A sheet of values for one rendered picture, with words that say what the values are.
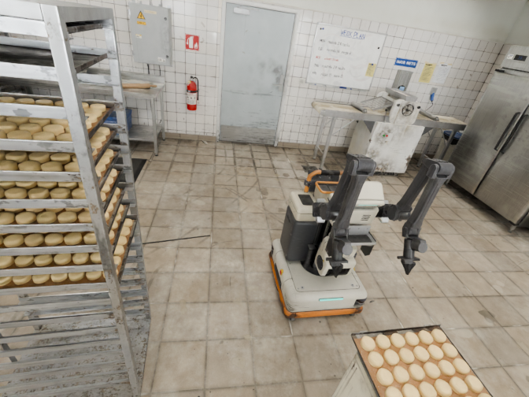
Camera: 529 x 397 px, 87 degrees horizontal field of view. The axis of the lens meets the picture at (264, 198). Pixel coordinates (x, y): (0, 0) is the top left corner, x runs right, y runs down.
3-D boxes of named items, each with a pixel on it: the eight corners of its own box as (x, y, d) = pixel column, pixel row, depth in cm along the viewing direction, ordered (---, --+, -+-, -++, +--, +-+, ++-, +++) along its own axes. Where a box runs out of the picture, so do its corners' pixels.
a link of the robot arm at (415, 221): (449, 162, 138) (430, 161, 135) (458, 168, 133) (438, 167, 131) (413, 230, 160) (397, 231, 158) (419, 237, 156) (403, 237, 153)
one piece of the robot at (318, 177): (300, 198, 217) (301, 169, 215) (341, 199, 225) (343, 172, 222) (305, 201, 207) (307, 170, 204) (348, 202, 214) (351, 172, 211)
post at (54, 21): (141, 392, 148) (62, 5, 58) (140, 398, 145) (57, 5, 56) (135, 393, 147) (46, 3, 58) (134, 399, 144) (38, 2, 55)
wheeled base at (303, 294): (267, 256, 260) (271, 235, 246) (330, 254, 273) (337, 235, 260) (283, 321, 204) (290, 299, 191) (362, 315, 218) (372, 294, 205)
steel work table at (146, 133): (10, 146, 375) (-19, 67, 323) (39, 128, 434) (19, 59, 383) (159, 157, 409) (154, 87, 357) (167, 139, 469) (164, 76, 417)
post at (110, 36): (151, 317, 184) (112, 8, 95) (150, 320, 182) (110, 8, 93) (146, 317, 184) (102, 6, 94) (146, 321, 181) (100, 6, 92)
